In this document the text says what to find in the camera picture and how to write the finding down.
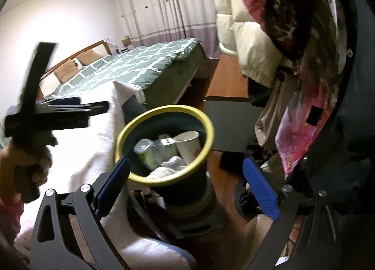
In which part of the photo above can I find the green white drink bottle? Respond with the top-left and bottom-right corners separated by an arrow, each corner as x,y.
134,139 -> 158,171

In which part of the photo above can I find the green white carton box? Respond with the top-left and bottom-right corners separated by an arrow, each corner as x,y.
158,134 -> 178,161

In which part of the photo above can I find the white tissue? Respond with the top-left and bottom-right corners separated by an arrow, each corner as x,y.
147,156 -> 187,179

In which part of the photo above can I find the white paper cup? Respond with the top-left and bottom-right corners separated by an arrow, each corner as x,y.
173,131 -> 202,165

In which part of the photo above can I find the person's left hand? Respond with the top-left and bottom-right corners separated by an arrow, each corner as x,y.
1,133 -> 57,205

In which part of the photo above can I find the wooden bed headboard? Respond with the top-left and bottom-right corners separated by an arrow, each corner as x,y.
37,40 -> 112,101

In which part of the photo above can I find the white dotted tablecloth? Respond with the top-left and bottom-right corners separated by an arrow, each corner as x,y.
15,81 -> 196,269

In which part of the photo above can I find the brown left pillow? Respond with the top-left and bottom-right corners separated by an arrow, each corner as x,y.
53,60 -> 79,83

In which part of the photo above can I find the brown pillow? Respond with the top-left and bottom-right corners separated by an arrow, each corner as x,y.
53,60 -> 79,83
76,49 -> 104,66

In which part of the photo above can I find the black bin yellow rim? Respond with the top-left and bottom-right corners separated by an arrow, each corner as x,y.
115,105 -> 224,239

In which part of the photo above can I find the wooden low cabinet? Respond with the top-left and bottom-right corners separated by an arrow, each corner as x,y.
203,54 -> 263,153

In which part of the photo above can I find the brown right pillow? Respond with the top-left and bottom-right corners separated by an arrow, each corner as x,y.
76,49 -> 104,66

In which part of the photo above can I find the pink floral cloth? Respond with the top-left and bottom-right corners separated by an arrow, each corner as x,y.
275,81 -> 336,175

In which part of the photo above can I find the green checked bed quilt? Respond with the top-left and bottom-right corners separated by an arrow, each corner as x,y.
49,38 -> 205,99

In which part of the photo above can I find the cream puffer jacket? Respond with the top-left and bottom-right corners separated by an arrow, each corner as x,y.
214,0 -> 281,88

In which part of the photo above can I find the pink white curtain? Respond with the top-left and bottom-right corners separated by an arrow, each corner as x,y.
116,0 -> 221,59

